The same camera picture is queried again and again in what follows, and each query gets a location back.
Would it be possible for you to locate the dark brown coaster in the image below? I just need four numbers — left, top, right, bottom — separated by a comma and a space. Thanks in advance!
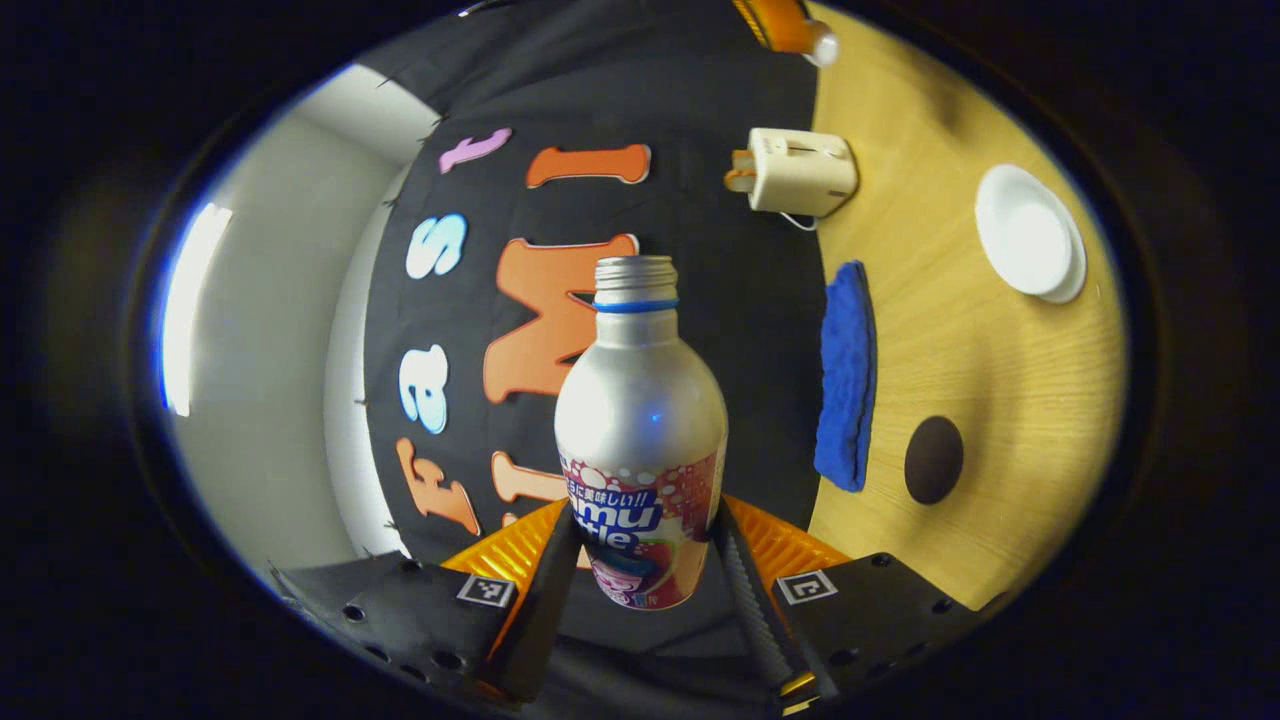
904, 415, 965, 506

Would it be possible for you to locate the silver water bottle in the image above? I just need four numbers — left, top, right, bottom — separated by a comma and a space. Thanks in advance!
553, 255, 729, 611

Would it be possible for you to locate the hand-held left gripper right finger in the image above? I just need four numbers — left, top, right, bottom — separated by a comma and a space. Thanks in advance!
712, 493, 991, 717

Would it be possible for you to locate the blue towel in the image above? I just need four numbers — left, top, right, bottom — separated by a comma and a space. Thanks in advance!
813, 260, 879, 494

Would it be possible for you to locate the black backdrop cloth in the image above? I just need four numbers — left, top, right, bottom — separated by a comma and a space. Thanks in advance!
270, 0, 831, 701

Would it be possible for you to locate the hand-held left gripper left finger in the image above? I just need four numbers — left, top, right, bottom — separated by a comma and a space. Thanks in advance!
272, 497, 587, 706

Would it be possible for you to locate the white teacup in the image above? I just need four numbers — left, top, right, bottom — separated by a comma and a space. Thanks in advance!
975, 164, 1088, 306

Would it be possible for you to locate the white toaster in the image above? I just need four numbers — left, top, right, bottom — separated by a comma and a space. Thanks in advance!
745, 127, 859, 219

